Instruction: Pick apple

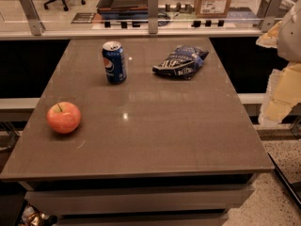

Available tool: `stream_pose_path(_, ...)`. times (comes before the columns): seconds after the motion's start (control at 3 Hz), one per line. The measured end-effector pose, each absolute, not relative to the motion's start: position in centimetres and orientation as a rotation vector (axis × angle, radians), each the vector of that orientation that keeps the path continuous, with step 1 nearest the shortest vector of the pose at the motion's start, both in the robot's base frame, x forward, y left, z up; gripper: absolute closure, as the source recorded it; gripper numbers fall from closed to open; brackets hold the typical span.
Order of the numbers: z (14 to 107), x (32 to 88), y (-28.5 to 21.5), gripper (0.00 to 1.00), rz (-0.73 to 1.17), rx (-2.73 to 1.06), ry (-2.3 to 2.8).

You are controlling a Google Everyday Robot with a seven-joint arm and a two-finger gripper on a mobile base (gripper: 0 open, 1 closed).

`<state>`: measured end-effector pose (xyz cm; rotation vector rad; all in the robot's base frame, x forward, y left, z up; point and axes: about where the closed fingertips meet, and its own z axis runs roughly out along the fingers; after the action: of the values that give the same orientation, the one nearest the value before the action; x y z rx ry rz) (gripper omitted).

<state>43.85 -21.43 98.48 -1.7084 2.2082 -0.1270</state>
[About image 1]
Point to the metal railing post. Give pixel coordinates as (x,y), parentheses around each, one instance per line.
(270,15)
(35,24)
(153,16)

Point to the red apple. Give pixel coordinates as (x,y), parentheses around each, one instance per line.
(63,117)

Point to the middle metal railing post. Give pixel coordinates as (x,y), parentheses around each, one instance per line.
(153,16)

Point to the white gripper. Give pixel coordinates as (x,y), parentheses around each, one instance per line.
(291,37)

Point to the grey drawer cabinet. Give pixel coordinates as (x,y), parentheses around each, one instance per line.
(194,205)

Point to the right metal railing post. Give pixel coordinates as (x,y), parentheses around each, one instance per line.
(270,15)

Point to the blue chip bag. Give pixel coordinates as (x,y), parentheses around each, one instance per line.
(183,62)

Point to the blue Pepsi can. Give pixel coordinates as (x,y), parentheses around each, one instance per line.
(114,62)

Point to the left metal railing post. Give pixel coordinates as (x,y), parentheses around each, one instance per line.
(35,24)

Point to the cardboard box with label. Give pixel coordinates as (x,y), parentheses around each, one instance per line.
(212,8)

